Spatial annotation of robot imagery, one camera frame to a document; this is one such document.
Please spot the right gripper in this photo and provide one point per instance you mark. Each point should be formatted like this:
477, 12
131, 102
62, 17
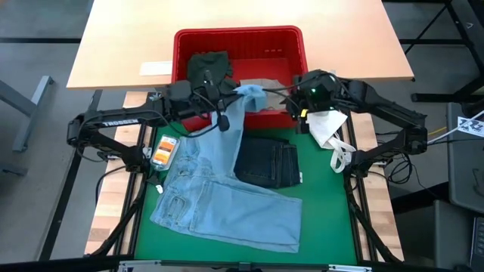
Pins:
317, 92

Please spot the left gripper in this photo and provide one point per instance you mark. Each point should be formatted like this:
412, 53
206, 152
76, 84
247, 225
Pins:
211, 100

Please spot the faded black jeans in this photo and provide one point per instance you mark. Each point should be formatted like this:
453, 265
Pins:
257, 162

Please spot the light blue jeans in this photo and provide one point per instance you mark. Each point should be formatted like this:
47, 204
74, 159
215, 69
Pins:
227, 211

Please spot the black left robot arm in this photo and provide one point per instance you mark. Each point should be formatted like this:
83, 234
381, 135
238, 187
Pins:
121, 121

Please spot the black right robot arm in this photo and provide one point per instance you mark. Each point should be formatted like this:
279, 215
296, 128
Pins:
382, 106

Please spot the red plastic laundry basket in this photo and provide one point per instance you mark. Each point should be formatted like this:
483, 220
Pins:
246, 41

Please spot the white cloth bag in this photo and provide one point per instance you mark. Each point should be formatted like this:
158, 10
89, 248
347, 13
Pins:
323, 126

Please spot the dark green garment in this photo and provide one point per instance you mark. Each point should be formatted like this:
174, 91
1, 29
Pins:
206, 64

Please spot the beige trousers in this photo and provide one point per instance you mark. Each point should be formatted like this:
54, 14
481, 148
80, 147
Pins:
274, 102

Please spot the white paper sheet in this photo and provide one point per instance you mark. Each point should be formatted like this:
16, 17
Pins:
156, 68

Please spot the orange label plastic package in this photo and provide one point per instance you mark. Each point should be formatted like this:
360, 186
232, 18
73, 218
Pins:
165, 153

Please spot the small white adapter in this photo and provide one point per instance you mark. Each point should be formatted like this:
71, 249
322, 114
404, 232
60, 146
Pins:
148, 152

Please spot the light wooden table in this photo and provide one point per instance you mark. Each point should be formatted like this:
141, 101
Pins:
132, 38

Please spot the yellow power plug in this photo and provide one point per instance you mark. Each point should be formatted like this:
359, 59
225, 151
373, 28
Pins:
436, 131

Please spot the green table mat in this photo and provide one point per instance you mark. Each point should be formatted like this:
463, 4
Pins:
325, 226

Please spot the white logo tag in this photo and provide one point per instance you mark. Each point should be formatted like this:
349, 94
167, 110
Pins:
470, 126

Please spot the grey cabinet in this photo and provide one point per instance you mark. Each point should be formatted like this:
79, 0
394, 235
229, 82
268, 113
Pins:
465, 170

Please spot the aluminium bar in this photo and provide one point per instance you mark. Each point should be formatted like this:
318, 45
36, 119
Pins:
151, 263

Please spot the grey metal stand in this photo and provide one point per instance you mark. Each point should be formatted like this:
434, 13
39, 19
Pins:
28, 113

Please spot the dark grey box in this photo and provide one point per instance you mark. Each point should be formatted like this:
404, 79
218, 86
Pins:
435, 234

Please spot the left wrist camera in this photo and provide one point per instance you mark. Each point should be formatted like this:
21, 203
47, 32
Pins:
223, 123

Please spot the black desk frame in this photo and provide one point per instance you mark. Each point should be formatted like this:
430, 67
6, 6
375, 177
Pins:
463, 30

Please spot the black aluminium table frame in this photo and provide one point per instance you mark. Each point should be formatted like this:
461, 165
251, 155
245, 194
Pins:
114, 230

